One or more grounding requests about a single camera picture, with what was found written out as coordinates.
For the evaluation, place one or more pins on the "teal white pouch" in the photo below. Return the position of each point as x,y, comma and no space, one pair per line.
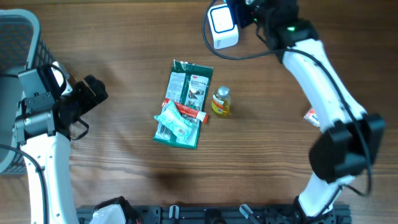
182,128

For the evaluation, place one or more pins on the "red white tube package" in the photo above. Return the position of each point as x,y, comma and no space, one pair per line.
185,110

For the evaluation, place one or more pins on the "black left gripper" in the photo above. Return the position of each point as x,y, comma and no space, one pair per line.
89,99

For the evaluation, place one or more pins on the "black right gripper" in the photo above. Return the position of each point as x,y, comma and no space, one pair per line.
241,9

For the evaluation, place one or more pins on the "red white juice carton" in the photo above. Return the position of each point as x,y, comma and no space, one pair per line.
312,118

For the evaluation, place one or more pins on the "grey plastic mesh basket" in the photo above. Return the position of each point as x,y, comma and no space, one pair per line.
12,46

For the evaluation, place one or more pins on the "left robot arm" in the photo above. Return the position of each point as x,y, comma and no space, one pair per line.
50,187

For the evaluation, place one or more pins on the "yellow oil bottle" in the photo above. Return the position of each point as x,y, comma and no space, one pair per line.
221,101

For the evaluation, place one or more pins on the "green 3M gloves package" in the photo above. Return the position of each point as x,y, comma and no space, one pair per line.
188,85

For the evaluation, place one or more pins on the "white barcode scanner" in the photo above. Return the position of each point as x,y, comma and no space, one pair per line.
224,31

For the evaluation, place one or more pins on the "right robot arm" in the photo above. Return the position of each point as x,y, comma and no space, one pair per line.
350,138

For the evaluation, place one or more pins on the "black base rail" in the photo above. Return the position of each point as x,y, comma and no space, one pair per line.
266,214

